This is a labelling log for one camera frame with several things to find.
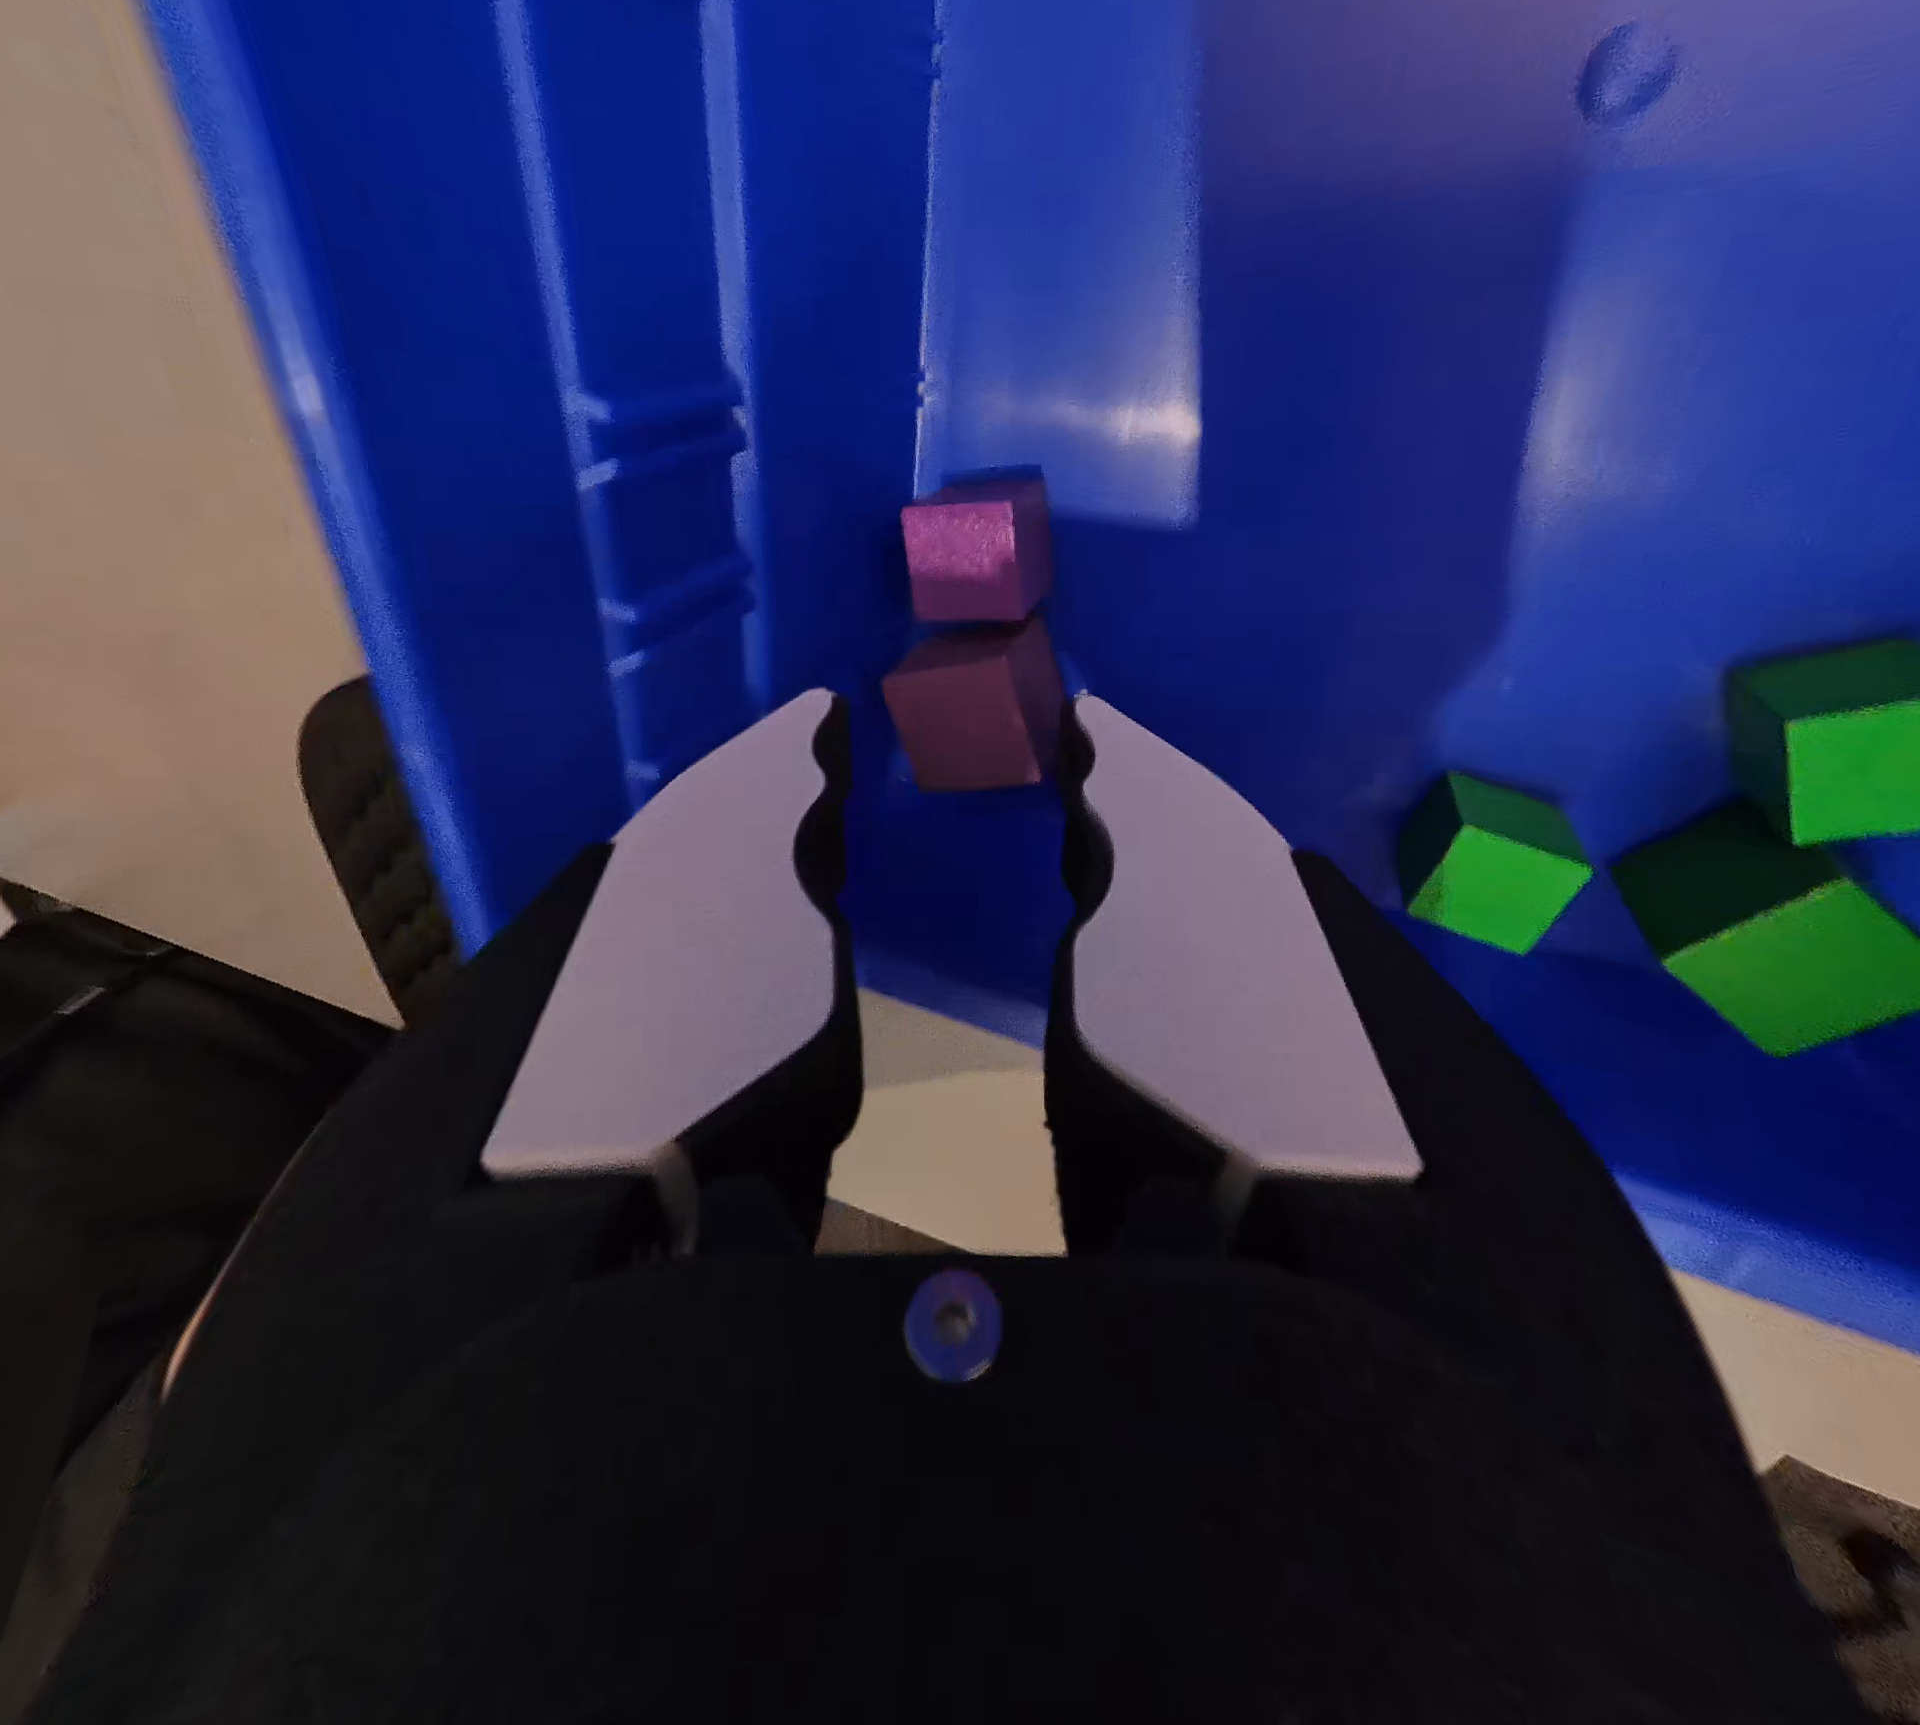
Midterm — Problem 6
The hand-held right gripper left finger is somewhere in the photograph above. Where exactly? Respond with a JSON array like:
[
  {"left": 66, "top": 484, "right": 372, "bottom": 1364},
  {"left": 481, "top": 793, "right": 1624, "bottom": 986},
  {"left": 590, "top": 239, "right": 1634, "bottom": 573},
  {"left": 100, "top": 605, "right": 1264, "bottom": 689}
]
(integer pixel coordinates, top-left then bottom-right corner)
[{"left": 475, "top": 689, "right": 868, "bottom": 1250}]

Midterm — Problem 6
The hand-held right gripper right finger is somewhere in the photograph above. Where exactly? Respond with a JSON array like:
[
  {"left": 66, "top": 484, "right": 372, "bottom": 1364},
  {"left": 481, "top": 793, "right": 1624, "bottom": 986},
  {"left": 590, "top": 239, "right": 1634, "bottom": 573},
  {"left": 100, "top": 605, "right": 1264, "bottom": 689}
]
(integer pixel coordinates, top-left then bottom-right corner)
[{"left": 1042, "top": 695, "right": 1427, "bottom": 1250}]

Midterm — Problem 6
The green wooden cube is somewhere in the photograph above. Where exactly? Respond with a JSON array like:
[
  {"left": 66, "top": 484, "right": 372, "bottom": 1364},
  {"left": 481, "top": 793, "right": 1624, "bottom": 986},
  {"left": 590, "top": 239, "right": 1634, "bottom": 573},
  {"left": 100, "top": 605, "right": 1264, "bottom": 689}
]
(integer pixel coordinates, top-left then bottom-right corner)
[
  {"left": 1725, "top": 642, "right": 1920, "bottom": 848},
  {"left": 1611, "top": 801, "right": 1920, "bottom": 1059},
  {"left": 1397, "top": 773, "right": 1595, "bottom": 958}
]

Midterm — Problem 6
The purple wooden cube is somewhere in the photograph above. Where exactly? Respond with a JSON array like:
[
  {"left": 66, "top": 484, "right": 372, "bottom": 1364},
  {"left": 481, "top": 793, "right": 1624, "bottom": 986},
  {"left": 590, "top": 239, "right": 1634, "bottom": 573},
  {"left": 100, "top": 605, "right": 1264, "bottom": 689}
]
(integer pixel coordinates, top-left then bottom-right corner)
[
  {"left": 881, "top": 621, "right": 1063, "bottom": 796},
  {"left": 902, "top": 477, "right": 1053, "bottom": 625}
]

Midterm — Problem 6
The blue plastic bin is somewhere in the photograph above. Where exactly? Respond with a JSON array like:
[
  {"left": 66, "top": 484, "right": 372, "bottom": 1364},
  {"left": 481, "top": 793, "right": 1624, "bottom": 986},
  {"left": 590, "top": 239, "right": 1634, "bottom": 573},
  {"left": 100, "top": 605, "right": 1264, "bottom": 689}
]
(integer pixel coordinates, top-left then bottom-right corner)
[{"left": 75, "top": 0, "right": 1920, "bottom": 1353}]

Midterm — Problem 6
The black padded armrest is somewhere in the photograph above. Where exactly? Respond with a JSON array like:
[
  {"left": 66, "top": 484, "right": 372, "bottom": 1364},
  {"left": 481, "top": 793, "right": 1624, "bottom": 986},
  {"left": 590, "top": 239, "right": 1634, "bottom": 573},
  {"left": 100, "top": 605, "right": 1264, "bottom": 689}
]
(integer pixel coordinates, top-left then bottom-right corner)
[{"left": 297, "top": 674, "right": 462, "bottom": 1026}]

